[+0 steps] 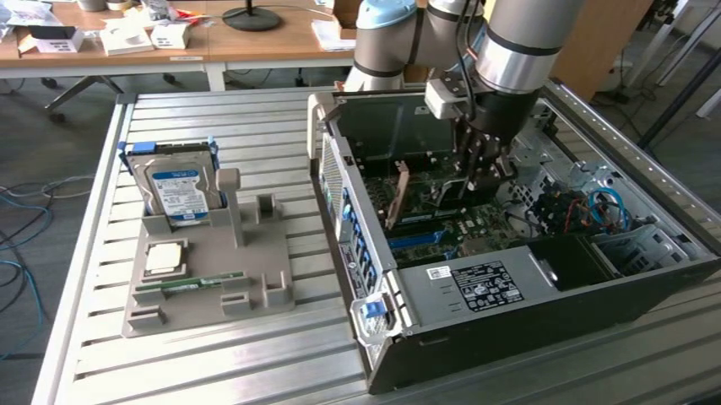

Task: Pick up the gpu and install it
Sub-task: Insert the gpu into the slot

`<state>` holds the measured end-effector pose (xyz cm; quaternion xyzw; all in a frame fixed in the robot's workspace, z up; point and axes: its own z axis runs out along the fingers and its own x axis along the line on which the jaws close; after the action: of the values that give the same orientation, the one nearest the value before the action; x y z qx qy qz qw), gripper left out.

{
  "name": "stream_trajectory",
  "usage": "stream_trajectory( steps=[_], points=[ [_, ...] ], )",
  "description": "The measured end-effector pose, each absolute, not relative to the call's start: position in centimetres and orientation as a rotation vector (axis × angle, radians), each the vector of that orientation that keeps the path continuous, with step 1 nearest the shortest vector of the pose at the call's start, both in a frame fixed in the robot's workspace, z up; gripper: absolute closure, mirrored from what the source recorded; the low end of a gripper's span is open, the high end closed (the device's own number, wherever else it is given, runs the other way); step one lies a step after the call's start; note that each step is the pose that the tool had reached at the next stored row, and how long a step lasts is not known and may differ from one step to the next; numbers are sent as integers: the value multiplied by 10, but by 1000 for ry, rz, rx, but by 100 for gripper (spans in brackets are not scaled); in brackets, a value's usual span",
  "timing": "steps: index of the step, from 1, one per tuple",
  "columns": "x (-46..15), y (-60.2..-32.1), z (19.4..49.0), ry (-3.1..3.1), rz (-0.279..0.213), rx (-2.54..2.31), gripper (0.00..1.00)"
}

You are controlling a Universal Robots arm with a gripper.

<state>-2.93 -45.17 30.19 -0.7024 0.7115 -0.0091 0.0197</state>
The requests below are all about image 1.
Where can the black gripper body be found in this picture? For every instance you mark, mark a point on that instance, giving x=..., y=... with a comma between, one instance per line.
x=503, y=114

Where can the NVIDIA graphics card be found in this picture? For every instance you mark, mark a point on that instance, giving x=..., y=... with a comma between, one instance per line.
x=396, y=198

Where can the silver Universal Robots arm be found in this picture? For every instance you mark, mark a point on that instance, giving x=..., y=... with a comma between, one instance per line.
x=523, y=42

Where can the perforated metal disk bay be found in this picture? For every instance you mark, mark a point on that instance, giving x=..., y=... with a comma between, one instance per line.
x=528, y=177

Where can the green motherboard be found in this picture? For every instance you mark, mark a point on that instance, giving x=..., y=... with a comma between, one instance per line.
x=484, y=223

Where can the green RAM stick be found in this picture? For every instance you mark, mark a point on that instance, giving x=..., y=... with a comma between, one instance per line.
x=421, y=216
x=190, y=282

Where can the grey chipset heatsink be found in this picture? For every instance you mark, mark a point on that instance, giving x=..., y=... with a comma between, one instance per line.
x=479, y=246

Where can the blue expansion slot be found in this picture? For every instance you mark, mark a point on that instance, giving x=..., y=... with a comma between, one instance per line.
x=416, y=240

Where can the wooden cabinet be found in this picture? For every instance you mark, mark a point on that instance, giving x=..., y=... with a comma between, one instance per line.
x=607, y=42

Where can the grey power supply unit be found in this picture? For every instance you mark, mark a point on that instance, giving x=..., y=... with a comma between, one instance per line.
x=484, y=282

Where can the black slanted pole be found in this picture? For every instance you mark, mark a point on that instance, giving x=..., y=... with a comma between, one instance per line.
x=675, y=97

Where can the silver drive tray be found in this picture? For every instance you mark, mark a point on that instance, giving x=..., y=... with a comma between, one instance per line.
x=642, y=253

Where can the stack of white papers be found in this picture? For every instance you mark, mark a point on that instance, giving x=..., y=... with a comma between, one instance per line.
x=332, y=38

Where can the brown cardboard box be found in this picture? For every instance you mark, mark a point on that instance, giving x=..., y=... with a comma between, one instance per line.
x=344, y=12

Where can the open black PC case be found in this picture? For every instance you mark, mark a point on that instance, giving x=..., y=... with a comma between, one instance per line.
x=506, y=358

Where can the black round lamp base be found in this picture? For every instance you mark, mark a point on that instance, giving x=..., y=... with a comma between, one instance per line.
x=249, y=19

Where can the grey parts rack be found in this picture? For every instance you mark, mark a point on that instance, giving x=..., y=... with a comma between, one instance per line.
x=208, y=261

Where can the silver CPU chip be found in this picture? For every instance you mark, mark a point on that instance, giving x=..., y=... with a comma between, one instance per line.
x=164, y=257

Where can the small white box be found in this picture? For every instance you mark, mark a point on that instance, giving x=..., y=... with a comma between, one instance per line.
x=168, y=37

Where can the open white box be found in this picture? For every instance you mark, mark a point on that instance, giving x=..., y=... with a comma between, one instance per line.
x=126, y=40

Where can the grey wheeled desk foot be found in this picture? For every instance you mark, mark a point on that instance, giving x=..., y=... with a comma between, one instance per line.
x=73, y=90

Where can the roll of tape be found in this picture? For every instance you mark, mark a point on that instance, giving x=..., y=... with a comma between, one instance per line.
x=117, y=5

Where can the grey cup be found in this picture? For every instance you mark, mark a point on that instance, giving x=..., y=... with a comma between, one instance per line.
x=90, y=5

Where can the black and white box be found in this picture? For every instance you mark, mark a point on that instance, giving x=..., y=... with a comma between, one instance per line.
x=56, y=42

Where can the clear plastic bag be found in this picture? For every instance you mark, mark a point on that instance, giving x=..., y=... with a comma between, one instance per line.
x=28, y=14

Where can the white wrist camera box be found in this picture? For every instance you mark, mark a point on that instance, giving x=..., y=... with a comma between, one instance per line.
x=441, y=101

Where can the white table frame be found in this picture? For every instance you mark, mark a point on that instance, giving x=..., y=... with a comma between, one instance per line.
x=683, y=38

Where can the hard disk with blue bracket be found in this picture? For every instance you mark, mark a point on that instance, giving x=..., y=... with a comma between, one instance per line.
x=174, y=190

